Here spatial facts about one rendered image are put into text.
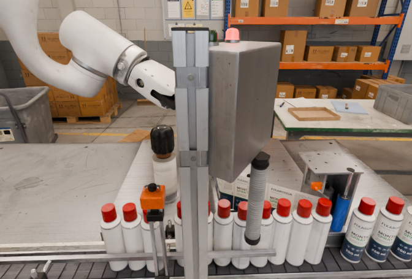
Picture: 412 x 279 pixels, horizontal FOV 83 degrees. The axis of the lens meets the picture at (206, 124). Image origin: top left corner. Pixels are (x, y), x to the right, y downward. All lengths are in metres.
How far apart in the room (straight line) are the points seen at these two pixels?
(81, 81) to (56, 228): 0.66
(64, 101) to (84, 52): 3.79
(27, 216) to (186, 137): 0.93
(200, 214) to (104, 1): 5.14
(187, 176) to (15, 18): 0.36
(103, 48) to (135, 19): 4.67
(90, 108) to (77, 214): 3.19
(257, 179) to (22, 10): 0.47
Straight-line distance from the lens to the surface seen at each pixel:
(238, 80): 0.29
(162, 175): 0.87
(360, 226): 0.78
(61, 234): 1.03
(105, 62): 0.51
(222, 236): 0.67
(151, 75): 0.47
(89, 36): 0.53
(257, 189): 0.46
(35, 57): 0.51
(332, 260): 0.86
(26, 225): 1.14
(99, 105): 4.10
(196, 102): 0.31
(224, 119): 0.32
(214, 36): 0.35
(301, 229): 0.70
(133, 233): 0.68
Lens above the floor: 1.50
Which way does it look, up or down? 23 degrees down
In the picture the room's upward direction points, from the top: straight up
